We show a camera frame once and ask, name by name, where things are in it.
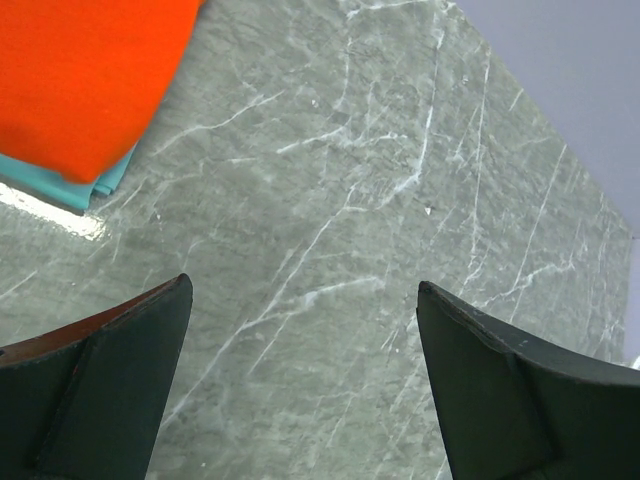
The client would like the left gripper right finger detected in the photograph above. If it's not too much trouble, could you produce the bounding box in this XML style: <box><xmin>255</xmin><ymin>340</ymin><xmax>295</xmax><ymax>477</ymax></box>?
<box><xmin>416</xmin><ymin>282</ymin><xmax>639</xmax><ymax>479</ymax></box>

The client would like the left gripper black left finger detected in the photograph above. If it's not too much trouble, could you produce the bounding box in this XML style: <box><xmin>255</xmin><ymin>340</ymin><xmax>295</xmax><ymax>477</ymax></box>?
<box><xmin>1</xmin><ymin>274</ymin><xmax>193</xmax><ymax>480</ymax></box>

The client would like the orange t-shirt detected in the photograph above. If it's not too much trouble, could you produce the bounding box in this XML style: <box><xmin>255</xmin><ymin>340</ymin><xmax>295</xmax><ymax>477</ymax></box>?
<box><xmin>1</xmin><ymin>0</ymin><xmax>204</xmax><ymax>184</ymax></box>

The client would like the folded mint green t-shirt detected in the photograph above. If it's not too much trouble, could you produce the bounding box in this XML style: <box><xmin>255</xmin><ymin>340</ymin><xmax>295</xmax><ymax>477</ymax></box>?
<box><xmin>1</xmin><ymin>148</ymin><xmax>135</xmax><ymax>212</ymax></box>

